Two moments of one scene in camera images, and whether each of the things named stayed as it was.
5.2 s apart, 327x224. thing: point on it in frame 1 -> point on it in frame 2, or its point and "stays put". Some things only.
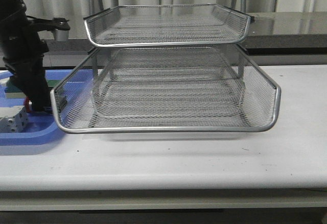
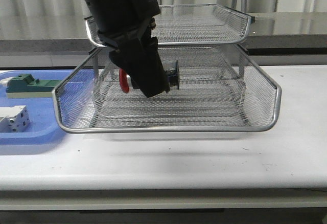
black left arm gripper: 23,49 -> 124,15
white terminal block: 14,119 stays put
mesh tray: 168,25 stays put
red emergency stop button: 27,104 -> 171,68
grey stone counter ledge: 274,40 stays put
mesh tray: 165,89 stays put
